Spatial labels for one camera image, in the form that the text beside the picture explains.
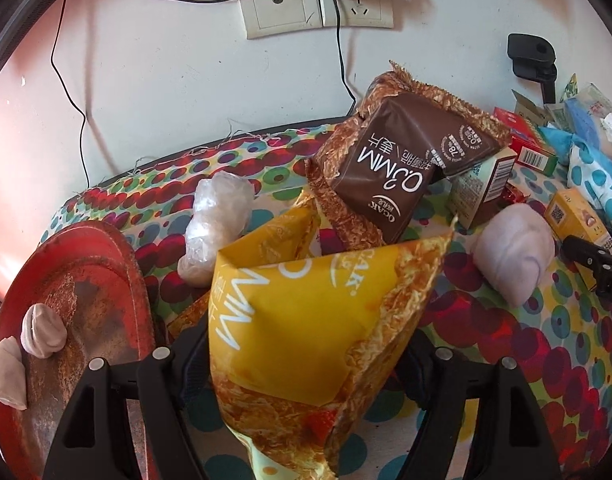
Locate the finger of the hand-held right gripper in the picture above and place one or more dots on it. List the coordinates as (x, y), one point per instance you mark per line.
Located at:
(580, 250)

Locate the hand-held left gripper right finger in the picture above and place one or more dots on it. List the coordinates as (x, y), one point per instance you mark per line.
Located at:
(435, 375)

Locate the white sock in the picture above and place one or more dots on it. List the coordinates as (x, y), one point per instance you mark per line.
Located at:
(515, 255)
(6, 375)
(41, 332)

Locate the red candy wrapper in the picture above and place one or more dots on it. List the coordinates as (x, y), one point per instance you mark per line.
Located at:
(515, 195)

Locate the red green box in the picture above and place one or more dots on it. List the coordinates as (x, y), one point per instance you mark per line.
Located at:
(535, 157)

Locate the yellow snack bag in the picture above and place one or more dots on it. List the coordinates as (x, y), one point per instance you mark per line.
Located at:
(296, 320)

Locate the brown snack bag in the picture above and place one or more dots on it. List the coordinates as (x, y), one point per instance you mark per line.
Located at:
(385, 160)

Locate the small yellow box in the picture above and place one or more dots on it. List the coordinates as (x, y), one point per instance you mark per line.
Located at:
(575, 215)

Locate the white wall socket plate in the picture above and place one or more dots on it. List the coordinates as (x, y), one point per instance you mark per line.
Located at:
(276, 5)

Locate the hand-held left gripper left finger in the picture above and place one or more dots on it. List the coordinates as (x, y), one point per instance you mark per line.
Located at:
(188, 367)

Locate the black monitor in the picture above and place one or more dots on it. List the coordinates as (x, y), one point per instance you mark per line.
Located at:
(41, 5)

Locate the polka-dot tablecloth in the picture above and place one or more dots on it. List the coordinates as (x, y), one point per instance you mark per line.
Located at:
(485, 325)

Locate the clear plastic bag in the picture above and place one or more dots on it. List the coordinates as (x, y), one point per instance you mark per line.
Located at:
(213, 220)

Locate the red round metal tray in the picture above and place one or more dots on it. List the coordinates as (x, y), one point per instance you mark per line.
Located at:
(86, 270)

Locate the clear plastic packet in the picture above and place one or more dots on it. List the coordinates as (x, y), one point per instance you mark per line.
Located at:
(595, 110)

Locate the blue polka-dot pouch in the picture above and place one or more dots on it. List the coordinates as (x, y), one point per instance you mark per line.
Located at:
(595, 175)

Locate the brown green carton box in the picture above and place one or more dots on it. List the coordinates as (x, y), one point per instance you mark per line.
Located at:
(478, 190)

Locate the black clamp mount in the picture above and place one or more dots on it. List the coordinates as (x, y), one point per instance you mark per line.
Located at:
(528, 50)

